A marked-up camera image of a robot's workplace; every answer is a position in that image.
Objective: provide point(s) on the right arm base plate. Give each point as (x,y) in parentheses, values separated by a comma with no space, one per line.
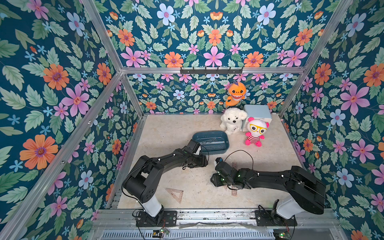
(263,219)

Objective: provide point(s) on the orange plush monster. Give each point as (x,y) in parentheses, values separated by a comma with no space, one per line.
(237,93)

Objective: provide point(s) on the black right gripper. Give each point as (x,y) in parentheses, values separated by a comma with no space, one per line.
(218,174)

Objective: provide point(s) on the brown triangle ruler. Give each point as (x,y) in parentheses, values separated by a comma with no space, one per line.
(176,194)

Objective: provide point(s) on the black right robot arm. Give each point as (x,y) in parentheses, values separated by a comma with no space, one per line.
(307,192)

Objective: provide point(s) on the pink white plush doll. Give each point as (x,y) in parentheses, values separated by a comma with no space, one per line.
(256,130)

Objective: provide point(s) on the teal plastic storage box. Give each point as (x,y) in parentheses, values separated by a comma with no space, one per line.
(212,142)

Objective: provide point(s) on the light blue cube box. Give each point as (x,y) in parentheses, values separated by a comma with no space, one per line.
(260,112)

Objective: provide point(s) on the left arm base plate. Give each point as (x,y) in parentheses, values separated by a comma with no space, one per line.
(163,219)

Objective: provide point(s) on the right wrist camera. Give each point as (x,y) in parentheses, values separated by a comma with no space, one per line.
(218,160)

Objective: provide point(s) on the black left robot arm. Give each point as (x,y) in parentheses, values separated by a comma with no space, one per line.
(143,180)

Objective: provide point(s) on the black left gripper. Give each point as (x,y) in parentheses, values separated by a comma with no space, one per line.
(202,161)

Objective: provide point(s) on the black wall hook rail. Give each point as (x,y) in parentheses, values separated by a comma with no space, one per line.
(214,71)

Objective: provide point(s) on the white plush dog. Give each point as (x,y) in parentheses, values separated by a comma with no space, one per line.
(232,120)

